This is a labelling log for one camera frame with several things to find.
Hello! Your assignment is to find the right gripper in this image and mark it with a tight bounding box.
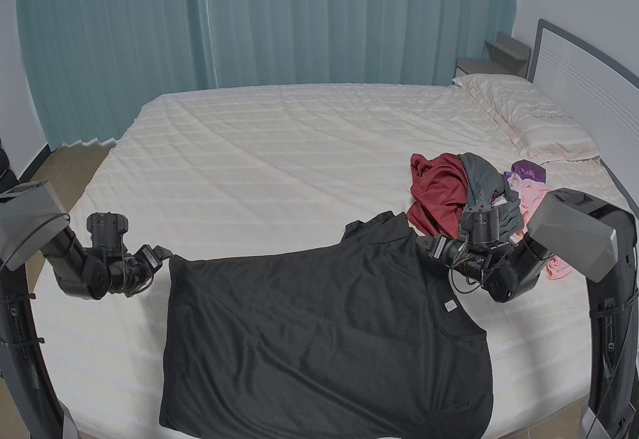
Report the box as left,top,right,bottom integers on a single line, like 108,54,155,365
416,237,464,264

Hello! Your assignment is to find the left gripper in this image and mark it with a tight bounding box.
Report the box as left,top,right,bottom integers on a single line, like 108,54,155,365
127,244,174,284

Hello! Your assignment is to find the black T-shirt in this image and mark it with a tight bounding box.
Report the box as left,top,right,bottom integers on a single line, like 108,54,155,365
159,210,495,439

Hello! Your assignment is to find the bed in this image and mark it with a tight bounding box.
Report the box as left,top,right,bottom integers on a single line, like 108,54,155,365
30,19,639,439

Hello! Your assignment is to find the dark red garment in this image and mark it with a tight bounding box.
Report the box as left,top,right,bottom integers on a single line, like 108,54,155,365
407,152,470,239

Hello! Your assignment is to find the grey garment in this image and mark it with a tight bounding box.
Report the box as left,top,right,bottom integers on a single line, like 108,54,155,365
458,152,525,245

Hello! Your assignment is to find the pink T-shirt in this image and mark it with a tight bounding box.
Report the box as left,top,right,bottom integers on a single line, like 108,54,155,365
507,177,572,280

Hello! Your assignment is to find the purple garment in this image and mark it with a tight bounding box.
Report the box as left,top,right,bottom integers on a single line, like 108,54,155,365
503,158,547,184

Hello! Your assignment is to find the cream pillow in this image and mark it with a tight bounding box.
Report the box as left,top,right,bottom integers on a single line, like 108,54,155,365
451,74,600,163

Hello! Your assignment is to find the black padded chair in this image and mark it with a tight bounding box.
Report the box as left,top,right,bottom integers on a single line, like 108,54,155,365
0,138,17,190

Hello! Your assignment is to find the grey bedside table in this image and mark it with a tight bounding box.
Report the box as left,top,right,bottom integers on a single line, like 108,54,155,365
455,32,531,78

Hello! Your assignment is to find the blue-green curtain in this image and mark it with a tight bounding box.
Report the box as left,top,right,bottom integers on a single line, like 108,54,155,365
202,0,520,89
16,0,218,148

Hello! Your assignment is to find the black cable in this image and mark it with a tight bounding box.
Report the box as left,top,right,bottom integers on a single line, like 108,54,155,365
448,240,480,295

